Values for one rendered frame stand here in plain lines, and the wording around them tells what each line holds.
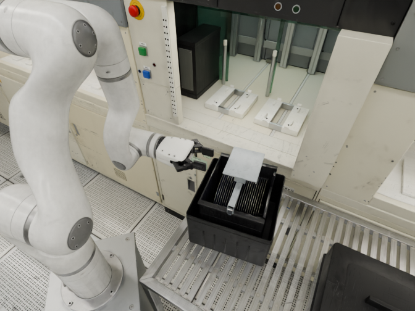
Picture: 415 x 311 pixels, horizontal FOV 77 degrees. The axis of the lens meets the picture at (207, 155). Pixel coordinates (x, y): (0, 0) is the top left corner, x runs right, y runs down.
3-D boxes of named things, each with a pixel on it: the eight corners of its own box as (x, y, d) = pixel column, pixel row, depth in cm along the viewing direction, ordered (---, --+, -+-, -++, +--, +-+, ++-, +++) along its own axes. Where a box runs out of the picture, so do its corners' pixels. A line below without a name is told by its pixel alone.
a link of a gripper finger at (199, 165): (186, 165, 82) (206, 170, 80) (182, 171, 80) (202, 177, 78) (186, 157, 80) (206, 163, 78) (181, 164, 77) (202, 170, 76)
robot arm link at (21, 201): (74, 283, 65) (29, 236, 49) (20, 257, 70) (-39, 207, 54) (104, 242, 74) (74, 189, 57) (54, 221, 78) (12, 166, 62)
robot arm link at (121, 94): (101, 98, 59) (133, 177, 82) (137, 63, 69) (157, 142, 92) (69, 91, 62) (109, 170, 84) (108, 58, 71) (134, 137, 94)
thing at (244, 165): (219, 189, 110) (222, 130, 87) (267, 202, 104) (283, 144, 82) (198, 239, 93) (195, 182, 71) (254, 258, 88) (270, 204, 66)
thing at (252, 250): (212, 184, 112) (213, 156, 100) (277, 203, 105) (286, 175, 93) (187, 241, 93) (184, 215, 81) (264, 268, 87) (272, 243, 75)
